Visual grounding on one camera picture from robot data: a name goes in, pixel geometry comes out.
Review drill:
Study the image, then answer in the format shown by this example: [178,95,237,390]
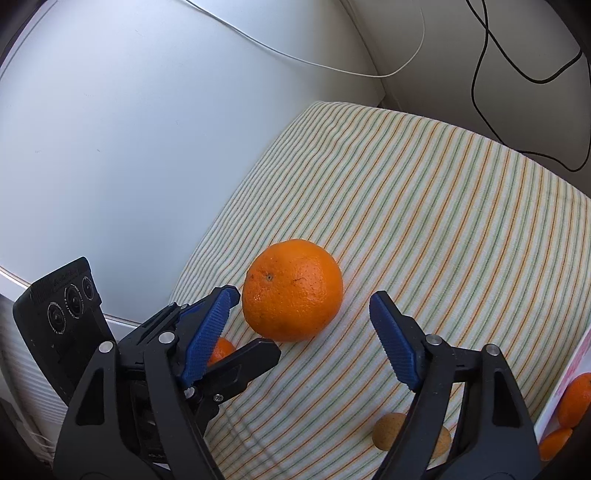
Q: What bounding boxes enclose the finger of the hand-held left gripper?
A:
[184,338,282,432]
[117,302,191,356]

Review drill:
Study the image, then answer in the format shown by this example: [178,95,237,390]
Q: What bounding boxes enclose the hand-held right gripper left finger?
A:
[54,285,242,480]

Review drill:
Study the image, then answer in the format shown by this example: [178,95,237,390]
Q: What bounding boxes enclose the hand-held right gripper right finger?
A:
[368,291,542,480]

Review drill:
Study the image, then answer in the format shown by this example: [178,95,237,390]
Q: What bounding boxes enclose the small mandarin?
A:
[207,337,237,367]
[556,373,591,428]

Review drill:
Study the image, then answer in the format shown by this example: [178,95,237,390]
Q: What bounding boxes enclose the bumpy large orange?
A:
[242,239,345,343]

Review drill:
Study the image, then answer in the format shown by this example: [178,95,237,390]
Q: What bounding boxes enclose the small brown kiwi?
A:
[373,412,409,452]
[430,425,452,460]

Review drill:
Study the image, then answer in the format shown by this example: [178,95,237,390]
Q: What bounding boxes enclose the floral white plate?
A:
[534,330,591,467]

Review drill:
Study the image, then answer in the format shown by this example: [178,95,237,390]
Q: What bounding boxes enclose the orange kumquat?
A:
[538,427,573,462]

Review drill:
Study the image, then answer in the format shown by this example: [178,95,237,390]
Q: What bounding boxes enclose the striped tablecloth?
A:
[168,102,591,480]

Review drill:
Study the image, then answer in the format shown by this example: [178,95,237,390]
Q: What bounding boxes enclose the black cable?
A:
[471,0,591,172]
[465,0,583,85]

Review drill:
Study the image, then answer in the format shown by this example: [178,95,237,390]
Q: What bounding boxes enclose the long white cable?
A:
[185,0,426,78]

